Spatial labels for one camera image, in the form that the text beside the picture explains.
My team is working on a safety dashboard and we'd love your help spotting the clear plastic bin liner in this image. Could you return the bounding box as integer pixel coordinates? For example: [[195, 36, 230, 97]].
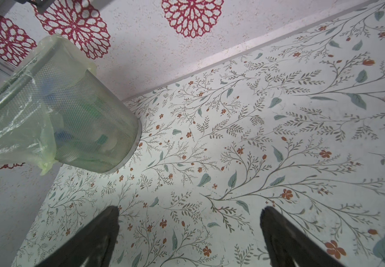
[[0, 34, 97, 175]]

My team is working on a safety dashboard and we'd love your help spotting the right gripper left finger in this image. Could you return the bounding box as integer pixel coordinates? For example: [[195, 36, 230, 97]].
[[37, 206, 120, 267]]

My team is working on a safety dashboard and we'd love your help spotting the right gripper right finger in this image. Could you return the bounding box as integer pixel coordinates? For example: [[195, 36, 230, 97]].
[[260, 206, 343, 267]]

